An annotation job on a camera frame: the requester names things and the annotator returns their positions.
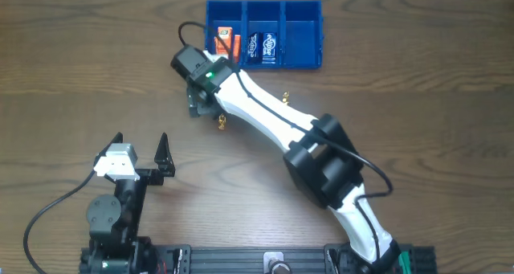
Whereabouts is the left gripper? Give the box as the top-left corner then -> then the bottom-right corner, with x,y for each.
94,132 -> 177,186

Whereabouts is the blue candy pack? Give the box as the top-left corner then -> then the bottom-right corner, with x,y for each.
246,31 -> 260,63
261,31 -> 279,64

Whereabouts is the blue tray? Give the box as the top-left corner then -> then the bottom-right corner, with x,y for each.
203,0 -> 324,71

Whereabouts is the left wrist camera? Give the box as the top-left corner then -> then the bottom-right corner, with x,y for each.
92,142 -> 141,182

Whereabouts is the mounting rail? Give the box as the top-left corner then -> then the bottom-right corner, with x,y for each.
80,244 -> 438,274

